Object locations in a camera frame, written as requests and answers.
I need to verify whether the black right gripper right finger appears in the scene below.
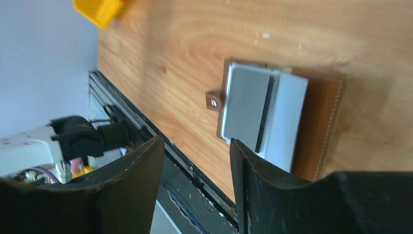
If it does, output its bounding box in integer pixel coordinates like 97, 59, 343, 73
230, 139, 413, 234

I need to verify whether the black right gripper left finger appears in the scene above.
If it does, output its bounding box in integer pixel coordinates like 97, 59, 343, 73
0, 136, 165, 234

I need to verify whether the brown leather card holder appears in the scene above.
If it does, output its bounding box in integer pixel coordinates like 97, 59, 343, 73
206, 58, 345, 181

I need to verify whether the grey card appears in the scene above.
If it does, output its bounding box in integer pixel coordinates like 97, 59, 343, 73
222, 64, 270, 149

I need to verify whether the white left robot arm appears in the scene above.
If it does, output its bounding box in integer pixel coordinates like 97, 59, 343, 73
0, 116, 131, 176

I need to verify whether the yellow plastic bin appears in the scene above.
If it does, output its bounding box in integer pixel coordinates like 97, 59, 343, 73
73, 0, 126, 29

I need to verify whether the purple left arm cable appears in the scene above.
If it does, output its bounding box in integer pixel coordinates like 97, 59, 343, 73
29, 166, 62, 184

